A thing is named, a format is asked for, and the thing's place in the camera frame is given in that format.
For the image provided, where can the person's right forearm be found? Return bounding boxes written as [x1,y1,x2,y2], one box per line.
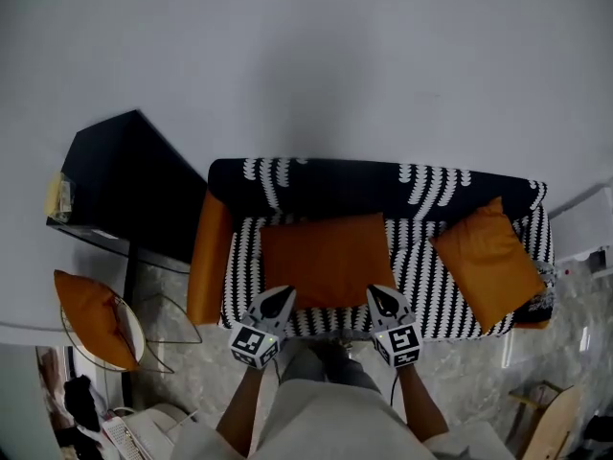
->
[397,364,450,443]

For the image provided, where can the person's grey trousers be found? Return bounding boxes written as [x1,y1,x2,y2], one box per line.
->
[281,340,382,395]

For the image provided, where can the wooden chair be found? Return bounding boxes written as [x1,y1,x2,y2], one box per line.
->
[508,381,583,460]

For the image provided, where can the gold wire chair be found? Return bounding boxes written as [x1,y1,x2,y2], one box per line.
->
[59,285,204,376]

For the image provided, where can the orange pillow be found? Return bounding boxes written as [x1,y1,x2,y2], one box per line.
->
[259,212,397,311]
[428,195,548,335]
[53,269,141,372]

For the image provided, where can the white round seat cushion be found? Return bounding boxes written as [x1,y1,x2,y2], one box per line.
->
[112,299,147,368]

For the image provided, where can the white shelf unit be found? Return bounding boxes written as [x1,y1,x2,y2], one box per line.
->
[547,175,613,277]

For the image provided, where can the black clothing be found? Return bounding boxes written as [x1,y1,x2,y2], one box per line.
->
[63,375,102,433]

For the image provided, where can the black cabinet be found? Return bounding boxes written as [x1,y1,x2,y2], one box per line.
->
[46,108,209,409]

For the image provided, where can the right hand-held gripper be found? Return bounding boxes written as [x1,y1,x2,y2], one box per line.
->
[366,284,423,369]

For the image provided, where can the orange leather sofa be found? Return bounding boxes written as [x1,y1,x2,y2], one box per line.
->
[185,157,556,340]

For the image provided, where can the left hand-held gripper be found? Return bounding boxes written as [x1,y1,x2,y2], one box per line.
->
[229,285,298,371]

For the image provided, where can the small yellowish plastic packet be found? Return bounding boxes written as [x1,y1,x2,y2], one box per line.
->
[44,170,78,223]

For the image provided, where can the white perforated basket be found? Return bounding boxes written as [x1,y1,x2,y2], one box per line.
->
[101,414,145,460]

